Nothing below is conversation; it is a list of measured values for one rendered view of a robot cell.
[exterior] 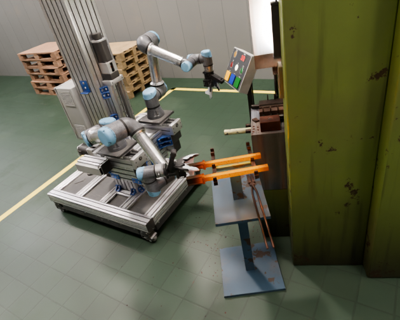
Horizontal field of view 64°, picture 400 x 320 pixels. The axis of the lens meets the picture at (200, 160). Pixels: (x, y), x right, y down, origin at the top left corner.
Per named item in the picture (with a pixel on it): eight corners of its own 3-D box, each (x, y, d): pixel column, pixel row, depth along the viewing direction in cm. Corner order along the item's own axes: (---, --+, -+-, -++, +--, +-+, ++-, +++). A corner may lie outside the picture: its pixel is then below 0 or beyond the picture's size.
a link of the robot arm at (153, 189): (168, 189, 187) (164, 174, 181) (153, 200, 181) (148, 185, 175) (160, 185, 192) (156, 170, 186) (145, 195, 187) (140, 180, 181)
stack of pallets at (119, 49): (159, 81, 600) (147, 39, 558) (133, 99, 549) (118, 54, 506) (117, 80, 655) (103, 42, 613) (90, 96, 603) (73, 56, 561)
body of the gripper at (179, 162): (187, 169, 181) (167, 173, 182) (184, 157, 177) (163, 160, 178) (187, 177, 175) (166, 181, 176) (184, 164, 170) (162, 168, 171)
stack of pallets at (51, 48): (100, 80, 680) (84, 39, 633) (71, 96, 626) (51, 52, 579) (65, 79, 740) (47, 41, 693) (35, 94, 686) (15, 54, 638)
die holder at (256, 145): (257, 190, 220) (251, 134, 196) (256, 159, 251) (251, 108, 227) (344, 185, 208) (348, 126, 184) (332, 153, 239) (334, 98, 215)
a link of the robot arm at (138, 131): (132, 117, 202) (178, 178, 196) (117, 124, 197) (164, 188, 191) (134, 107, 192) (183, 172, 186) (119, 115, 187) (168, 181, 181)
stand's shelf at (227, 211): (216, 226, 174) (215, 224, 173) (211, 182, 207) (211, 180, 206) (270, 218, 171) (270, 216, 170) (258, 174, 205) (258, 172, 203)
